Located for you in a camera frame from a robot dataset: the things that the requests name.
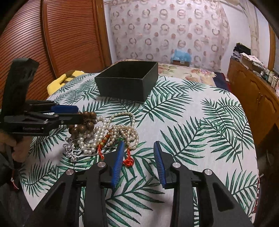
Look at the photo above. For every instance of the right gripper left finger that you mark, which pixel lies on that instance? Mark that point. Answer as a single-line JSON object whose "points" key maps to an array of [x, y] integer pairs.
{"points": [[61, 204]]}

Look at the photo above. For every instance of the yellow pikachu plush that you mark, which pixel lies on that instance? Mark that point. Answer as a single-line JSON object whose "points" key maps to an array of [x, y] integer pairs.
{"points": [[62, 80]]}

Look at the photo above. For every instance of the floral bed blanket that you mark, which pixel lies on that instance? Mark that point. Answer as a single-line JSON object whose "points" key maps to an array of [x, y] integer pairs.
{"points": [[167, 70]]}

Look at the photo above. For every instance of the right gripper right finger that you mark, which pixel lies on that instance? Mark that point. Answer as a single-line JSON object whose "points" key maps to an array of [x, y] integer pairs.
{"points": [[216, 205]]}

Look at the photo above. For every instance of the silver hair comb ornament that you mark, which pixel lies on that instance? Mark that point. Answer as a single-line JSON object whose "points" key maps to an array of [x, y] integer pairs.
{"points": [[72, 150]]}

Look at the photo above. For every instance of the navy blue bed sheet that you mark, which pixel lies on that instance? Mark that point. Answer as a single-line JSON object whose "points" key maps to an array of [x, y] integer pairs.
{"points": [[221, 82]]}

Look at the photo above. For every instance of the cardboard box on cabinet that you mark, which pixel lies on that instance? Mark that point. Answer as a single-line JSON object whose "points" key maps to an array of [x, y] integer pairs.
{"points": [[252, 63]]}

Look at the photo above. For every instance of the cardboard box with blue bag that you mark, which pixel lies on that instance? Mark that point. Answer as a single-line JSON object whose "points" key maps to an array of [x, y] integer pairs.
{"points": [[180, 58]]}

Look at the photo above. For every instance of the circle pattern sheer curtain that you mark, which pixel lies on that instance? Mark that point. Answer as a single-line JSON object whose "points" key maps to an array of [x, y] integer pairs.
{"points": [[152, 30]]}

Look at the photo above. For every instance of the beige tied window curtain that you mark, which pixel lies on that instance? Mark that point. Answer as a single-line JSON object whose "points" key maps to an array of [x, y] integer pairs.
{"points": [[252, 14]]}

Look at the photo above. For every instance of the wooden side cabinet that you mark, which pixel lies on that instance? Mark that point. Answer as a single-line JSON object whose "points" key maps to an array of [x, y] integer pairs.
{"points": [[260, 105]]}

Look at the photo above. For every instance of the stack of folded clothes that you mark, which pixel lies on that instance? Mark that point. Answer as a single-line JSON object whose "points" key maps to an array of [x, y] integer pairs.
{"points": [[238, 50]]}

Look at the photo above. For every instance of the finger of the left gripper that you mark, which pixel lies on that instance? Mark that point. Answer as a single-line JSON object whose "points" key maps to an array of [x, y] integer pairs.
{"points": [[64, 109], [69, 119]]}

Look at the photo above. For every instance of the black open jewelry box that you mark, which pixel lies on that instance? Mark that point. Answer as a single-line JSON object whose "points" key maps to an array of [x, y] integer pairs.
{"points": [[129, 80]]}

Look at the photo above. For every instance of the left hand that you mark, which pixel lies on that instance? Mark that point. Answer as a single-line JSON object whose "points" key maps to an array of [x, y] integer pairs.
{"points": [[21, 149]]}

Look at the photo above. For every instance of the palm leaf tablecloth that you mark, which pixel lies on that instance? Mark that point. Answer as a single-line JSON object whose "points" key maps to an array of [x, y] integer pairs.
{"points": [[199, 125]]}

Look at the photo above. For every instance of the brown louvered wardrobe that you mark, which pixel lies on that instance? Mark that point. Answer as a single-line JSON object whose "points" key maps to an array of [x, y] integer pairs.
{"points": [[59, 35]]}

